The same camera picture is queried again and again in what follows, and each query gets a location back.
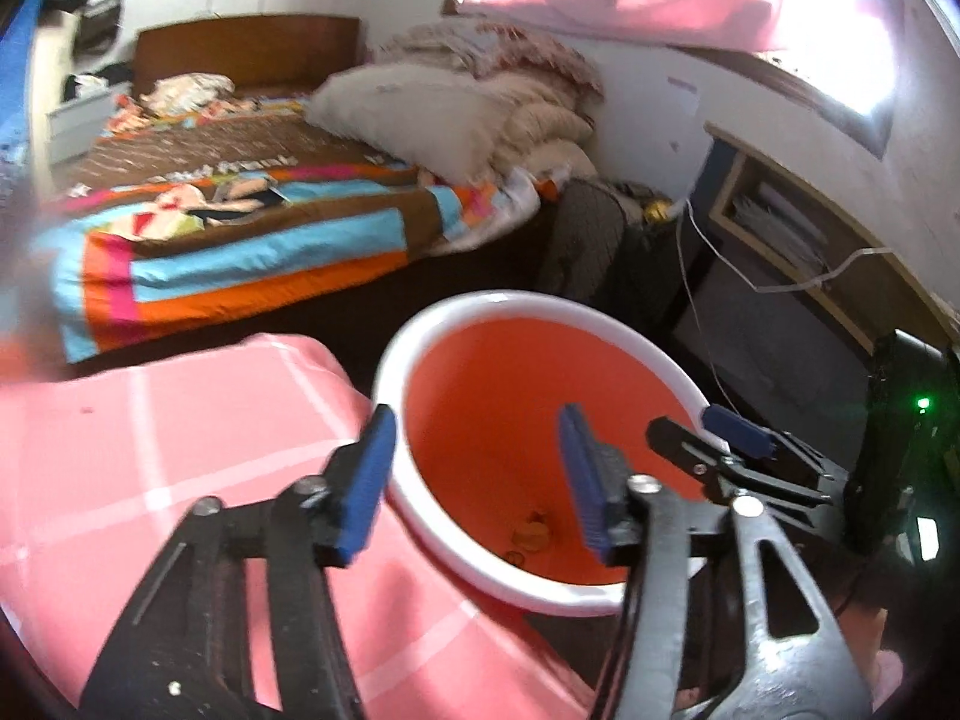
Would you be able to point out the white drawer chest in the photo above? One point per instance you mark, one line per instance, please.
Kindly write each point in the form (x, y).
(82, 124)

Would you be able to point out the dark padded chair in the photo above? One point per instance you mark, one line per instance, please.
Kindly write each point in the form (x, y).
(592, 255)

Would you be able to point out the stack of papers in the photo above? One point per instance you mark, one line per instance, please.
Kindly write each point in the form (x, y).
(780, 225)

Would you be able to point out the grey hanging bag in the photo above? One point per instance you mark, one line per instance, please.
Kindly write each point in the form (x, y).
(99, 15)

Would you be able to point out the beige pillow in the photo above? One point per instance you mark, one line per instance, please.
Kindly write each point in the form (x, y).
(405, 116)

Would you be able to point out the crumpled light clothes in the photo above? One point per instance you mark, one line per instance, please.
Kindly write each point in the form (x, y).
(184, 94)

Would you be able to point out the pink checked cloth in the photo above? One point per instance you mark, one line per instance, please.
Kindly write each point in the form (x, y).
(112, 465)

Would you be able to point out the bed with colourful striped blanket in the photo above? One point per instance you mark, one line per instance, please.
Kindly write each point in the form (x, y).
(225, 255)

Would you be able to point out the small golden object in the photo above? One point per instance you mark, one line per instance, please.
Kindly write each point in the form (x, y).
(658, 211)

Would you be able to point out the pile of folded quilts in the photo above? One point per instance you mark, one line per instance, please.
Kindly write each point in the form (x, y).
(525, 90)

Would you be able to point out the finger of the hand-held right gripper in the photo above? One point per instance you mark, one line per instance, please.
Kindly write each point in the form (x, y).
(682, 446)
(739, 431)

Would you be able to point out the blue dotted fabric wardrobe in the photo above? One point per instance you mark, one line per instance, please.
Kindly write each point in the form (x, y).
(15, 90)

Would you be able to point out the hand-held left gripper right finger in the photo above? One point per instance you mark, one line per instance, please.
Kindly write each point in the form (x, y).
(589, 487)

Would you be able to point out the brown wooden headboard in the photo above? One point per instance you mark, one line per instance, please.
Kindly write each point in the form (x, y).
(247, 52)

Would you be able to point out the orange bucket with white rim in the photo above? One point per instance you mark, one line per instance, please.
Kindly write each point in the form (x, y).
(487, 390)

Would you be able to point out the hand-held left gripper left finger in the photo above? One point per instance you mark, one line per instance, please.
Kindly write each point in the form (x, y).
(367, 487)

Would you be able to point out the wooden desk with shelf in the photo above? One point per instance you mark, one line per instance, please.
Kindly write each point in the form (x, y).
(862, 292)

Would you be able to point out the pink fuzzy clothing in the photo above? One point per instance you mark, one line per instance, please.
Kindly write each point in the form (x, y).
(889, 682)

